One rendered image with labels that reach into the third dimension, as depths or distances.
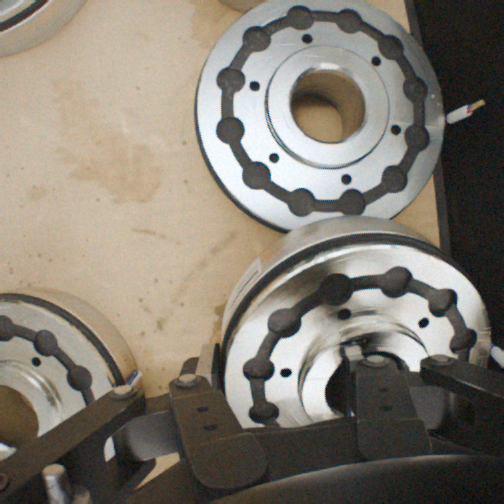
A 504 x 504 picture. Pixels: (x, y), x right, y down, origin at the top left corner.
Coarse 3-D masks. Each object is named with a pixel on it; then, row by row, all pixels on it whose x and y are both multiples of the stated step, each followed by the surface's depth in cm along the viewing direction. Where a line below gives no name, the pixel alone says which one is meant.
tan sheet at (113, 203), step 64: (128, 0) 17; (192, 0) 17; (384, 0) 18; (0, 64) 17; (64, 64) 17; (128, 64) 18; (192, 64) 18; (0, 128) 18; (64, 128) 18; (128, 128) 18; (192, 128) 18; (320, 128) 18; (0, 192) 18; (64, 192) 18; (128, 192) 18; (192, 192) 18; (0, 256) 18; (64, 256) 18; (128, 256) 18; (192, 256) 18; (128, 320) 18; (192, 320) 18
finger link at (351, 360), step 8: (344, 360) 12; (352, 360) 12; (344, 368) 12; (352, 368) 12; (336, 376) 14; (344, 376) 12; (336, 384) 14; (344, 384) 12; (336, 392) 14; (344, 392) 13; (344, 400) 13; (344, 408) 13; (344, 416) 13
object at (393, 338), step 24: (336, 336) 13; (360, 336) 12; (384, 336) 12; (408, 336) 12; (312, 360) 13; (336, 360) 13; (408, 360) 13; (312, 384) 13; (312, 408) 13; (336, 408) 14
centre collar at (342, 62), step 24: (312, 48) 14; (336, 48) 14; (288, 72) 14; (312, 72) 14; (336, 72) 15; (360, 72) 14; (264, 96) 15; (288, 96) 14; (360, 96) 15; (384, 96) 14; (288, 120) 14; (384, 120) 14; (288, 144) 14; (312, 144) 14; (336, 144) 14; (360, 144) 14; (336, 168) 15
